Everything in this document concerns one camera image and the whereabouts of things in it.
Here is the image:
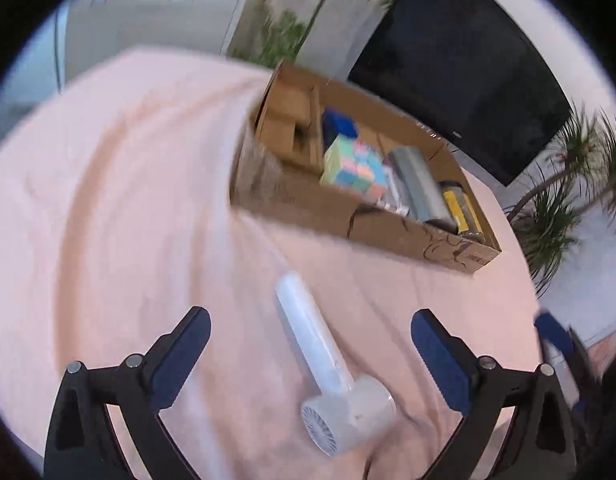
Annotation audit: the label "spiky palm plant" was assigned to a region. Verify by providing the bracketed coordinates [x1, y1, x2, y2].
[505, 105, 616, 296]

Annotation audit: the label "yellow labelled jar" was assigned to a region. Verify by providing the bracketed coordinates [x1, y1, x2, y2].
[440, 180, 486, 241]

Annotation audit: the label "pink tablecloth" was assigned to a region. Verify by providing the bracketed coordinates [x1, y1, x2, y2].
[0, 46, 544, 480]

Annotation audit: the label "grey metal cabinet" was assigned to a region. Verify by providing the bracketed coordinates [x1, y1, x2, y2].
[53, 0, 259, 96]

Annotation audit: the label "pastel puzzle cube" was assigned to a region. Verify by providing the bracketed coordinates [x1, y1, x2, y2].
[319, 135, 391, 201]

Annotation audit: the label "black flat screen television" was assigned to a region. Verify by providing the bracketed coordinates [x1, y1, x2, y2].
[347, 0, 574, 187]

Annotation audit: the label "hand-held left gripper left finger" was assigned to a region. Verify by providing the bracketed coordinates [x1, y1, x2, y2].
[43, 306, 212, 480]

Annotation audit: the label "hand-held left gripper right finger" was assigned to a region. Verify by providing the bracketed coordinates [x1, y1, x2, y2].
[410, 308, 578, 480]

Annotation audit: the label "white handheld fan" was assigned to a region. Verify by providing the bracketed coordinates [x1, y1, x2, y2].
[274, 271, 397, 456]

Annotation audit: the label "cardboard box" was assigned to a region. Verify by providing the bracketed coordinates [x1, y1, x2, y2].
[229, 59, 503, 275]

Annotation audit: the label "grey foil roll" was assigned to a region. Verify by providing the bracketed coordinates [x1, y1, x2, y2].
[390, 146, 456, 225]

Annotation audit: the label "white power bank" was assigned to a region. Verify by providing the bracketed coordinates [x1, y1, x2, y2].
[383, 157, 414, 213]

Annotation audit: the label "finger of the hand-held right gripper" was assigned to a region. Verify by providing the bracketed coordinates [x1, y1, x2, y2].
[534, 310, 606, 413]

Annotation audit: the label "tall leafy green plant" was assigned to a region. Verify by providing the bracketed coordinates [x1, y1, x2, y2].
[228, 0, 414, 68]

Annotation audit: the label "blue plastic device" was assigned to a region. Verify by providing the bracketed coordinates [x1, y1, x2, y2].
[322, 108, 360, 148]

